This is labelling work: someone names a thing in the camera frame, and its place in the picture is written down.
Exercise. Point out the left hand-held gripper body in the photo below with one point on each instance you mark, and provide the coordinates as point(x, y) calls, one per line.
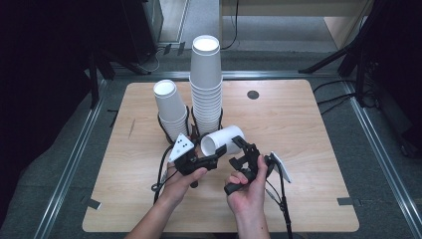
point(180, 149)

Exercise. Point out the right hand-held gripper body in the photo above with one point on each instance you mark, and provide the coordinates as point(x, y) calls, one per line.
point(251, 156)

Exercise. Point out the white paper cup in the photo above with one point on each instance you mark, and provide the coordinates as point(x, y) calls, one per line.
point(205, 64)
point(224, 137)

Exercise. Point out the black double cup holder rack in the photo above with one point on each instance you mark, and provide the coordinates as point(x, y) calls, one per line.
point(161, 124)

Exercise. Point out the tall stack of paper cups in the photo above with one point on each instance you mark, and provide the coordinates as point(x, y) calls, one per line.
point(206, 113)

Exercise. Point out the person's right hand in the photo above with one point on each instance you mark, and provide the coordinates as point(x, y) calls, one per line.
point(252, 197)

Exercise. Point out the person's left hand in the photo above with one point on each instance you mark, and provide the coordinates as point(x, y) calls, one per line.
point(179, 187)

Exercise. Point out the short stack of paper cups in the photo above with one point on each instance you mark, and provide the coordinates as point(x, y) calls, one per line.
point(169, 106)

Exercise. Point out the dark round table grommet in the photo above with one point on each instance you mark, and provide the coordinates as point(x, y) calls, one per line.
point(253, 95)

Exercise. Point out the black floor tape strip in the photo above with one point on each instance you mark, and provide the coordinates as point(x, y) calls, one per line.
point(114, 118)

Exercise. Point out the grey tape piece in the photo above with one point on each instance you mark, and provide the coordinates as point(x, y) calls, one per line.
point(345, 201)
point(94, 203)

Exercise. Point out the black metal stand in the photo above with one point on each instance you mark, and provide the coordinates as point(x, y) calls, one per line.
point(94, 83)

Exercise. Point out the black tripod stand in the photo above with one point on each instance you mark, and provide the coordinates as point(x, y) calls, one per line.
point(331, 59)

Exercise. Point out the dark cabinet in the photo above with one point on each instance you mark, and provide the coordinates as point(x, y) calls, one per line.
point(142, 30)

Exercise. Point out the light wooden furniture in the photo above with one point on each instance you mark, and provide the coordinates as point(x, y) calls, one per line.
point(341, 30)

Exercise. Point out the metal floor rail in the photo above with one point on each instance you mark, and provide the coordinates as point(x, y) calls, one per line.
point(71, 166)
point(381, 159)
point(265, 74)

